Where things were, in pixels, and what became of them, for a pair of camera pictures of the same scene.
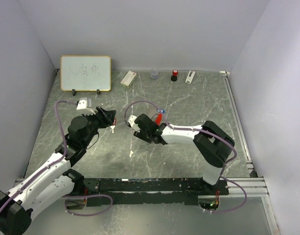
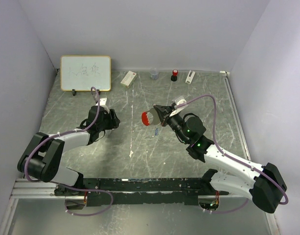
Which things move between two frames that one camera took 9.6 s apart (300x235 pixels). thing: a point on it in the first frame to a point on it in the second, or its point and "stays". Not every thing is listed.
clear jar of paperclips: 154,73 stays
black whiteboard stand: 74,91 stays
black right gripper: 141,135 to 164,112
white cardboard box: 128,79 stays
